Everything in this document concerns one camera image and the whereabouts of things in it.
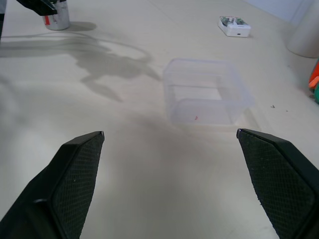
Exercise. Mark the green orange dinosaur bag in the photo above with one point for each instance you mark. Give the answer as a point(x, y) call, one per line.
point(316, 87)

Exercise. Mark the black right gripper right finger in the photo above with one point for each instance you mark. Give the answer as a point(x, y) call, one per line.
point(286, 179)

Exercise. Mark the silver can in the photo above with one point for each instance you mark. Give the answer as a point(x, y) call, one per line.
point(61, 18)

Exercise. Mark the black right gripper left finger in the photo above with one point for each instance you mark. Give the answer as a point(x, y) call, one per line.
point(37, 194)

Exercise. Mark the white box with green parts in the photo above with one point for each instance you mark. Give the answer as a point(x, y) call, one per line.
point(235, 30)

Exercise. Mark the beige cylinder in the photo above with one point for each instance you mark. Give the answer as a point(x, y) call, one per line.
point(305, 37)

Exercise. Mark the clear plastic tray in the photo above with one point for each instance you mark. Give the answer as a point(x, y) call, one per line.
point(207, 109)

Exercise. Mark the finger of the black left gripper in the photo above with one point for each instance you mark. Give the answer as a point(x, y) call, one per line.
point(41, 7)

